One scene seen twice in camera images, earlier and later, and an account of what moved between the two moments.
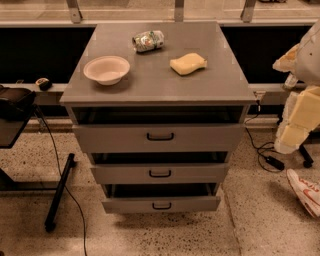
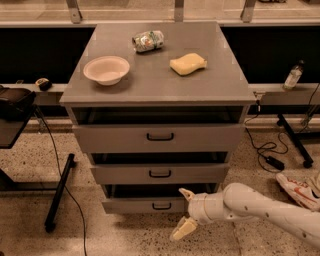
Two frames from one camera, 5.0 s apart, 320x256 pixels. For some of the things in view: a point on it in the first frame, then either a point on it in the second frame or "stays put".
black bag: [15, 103] stays put
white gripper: [310, 61] → [196, 207]
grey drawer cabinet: [159, 107] stays put
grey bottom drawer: [128, 198] stays put
